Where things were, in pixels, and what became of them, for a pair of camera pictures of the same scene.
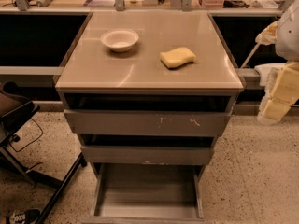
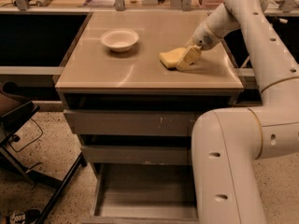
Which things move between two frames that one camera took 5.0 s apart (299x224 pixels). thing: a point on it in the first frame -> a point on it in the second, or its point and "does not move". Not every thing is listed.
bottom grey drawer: x=142 y=193 does not move
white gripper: x=288 y=36 -> x=204 y=37
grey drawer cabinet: x=149 y=91 does not move
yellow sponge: x=177 y=57 does not move
